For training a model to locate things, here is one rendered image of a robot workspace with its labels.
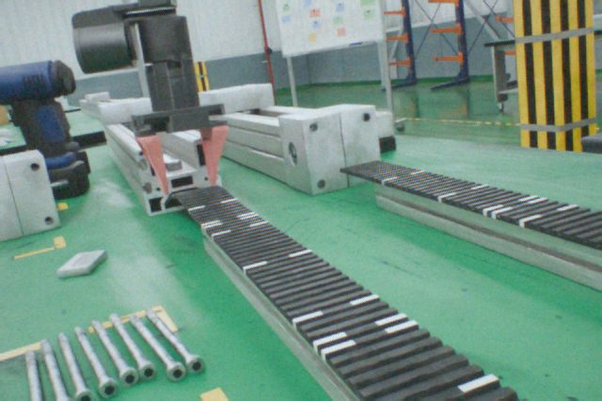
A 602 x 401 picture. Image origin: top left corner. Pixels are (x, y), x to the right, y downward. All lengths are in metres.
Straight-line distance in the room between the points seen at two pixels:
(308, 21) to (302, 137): 6.18
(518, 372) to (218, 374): 0.16
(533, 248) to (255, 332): 0.21
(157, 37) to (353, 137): 0.26
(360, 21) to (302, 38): 0.86
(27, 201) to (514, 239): 0.58
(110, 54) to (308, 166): 0.26
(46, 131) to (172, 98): 0.38
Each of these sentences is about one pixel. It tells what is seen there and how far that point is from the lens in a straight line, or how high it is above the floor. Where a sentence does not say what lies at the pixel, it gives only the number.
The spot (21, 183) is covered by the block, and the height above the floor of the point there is 0.85.
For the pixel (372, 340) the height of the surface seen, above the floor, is 0.81.
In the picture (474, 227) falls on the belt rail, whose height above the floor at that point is 0.79.
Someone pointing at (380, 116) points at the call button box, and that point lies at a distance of 0.95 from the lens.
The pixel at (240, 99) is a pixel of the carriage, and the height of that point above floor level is 0.89.
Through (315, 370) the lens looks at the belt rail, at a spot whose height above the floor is 0.79.
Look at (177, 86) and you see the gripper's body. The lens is 0.70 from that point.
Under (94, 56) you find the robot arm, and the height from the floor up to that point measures 0.98.
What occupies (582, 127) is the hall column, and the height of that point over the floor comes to 0.27.
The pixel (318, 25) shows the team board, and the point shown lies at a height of 1.23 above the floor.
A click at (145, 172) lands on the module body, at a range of 0.76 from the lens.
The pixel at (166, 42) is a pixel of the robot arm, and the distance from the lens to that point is 0.70.
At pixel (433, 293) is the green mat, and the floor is 0.78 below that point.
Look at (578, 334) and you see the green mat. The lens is 0.36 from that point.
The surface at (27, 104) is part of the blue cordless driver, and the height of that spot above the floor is 0.94.
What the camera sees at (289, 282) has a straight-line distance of 0.37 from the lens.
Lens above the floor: 0.95
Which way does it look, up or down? 13 degrees down
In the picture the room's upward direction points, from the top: 9 degrees counter-clockwise
